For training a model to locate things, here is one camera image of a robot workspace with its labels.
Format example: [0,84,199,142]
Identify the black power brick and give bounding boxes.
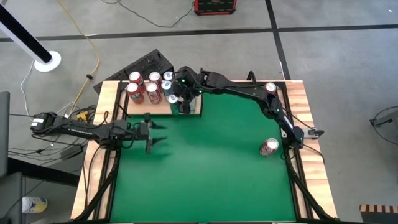
[60,144,84,161]

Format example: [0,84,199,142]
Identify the red Coca-Cola can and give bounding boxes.
[148,72,164,90]
[259,138,280,157]
[146,82,163,105]

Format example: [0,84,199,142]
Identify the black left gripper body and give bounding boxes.
[110,113,154,155]

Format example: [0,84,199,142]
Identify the grey metal stand leg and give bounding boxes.
[369,110,398,128]

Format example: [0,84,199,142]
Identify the red black crate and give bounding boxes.
[193,0,238,16]

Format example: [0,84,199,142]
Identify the red Fanta soda can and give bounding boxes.
[125,82,146,105]
[264,82,277,96]
[128,71,146,91]

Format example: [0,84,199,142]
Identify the black aluminium table frame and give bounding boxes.
[74,70,335,224]

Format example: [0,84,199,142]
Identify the wooden tray board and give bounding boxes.
[124,67,205,116]

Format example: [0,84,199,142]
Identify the white cable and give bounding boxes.
[19,60,77,126]

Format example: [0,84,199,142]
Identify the black white pole stand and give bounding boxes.
[0,0,62,73]

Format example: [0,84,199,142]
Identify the grey cabinet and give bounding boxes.
[0,91,10,178]

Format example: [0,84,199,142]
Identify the yellow cable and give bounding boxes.
[55,0,100,119]

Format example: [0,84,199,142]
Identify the white yellow canister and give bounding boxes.
[21,196,49,215]

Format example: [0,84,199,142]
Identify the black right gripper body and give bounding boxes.
[172,66,203,103]

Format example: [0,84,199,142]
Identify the black desk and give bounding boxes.
[0,157,80,224]

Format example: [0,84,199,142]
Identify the green table mat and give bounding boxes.
[110,85,296,222]

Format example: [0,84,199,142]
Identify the black cable loop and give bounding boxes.
[368,105,398,160]

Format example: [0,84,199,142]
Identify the black perforated box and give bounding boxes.
[93,49,177,95]

